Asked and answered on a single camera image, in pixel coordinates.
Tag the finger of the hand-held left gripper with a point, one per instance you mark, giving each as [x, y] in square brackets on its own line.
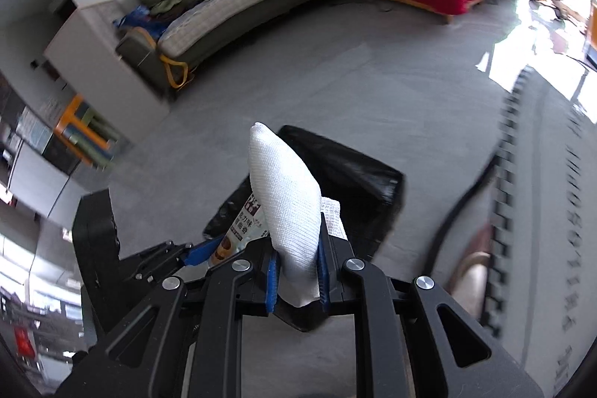
[200, 253]

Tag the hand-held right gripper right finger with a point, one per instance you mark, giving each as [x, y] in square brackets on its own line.
[323, 272]

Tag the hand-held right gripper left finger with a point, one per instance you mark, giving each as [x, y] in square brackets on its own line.
[273, 281]

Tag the white printed snack packet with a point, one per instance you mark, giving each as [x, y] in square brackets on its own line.
[233, 235]

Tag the white cloth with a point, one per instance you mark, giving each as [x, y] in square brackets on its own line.
[284, 202]

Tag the black trash bag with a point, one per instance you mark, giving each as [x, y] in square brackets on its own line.
[345, 188]

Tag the orange shelf unit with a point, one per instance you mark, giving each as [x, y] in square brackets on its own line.
[70, 118]

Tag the beige rounded object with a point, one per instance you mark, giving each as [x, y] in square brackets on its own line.
[471, 272]

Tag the white cabinet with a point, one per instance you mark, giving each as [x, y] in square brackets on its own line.
[93, 62]

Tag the blue bag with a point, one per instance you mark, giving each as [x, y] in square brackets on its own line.
[140, 18]

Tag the green clothes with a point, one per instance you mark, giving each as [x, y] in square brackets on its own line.
[165, 5]

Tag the grey green sofa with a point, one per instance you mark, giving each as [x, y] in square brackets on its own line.
[233, 1]

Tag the wooden frame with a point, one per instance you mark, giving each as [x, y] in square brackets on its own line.
[447, 18]

